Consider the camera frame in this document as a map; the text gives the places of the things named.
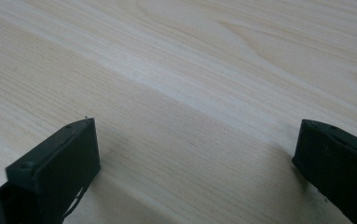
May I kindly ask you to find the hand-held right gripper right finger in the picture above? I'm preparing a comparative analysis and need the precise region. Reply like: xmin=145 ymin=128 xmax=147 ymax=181
xmin=292 ymin=119 xmax=357 ymax=224

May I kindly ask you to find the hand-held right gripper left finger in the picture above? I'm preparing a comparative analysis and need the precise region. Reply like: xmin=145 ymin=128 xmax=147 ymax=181
xmin=0 ymin=118 xmax=102 ymax=224

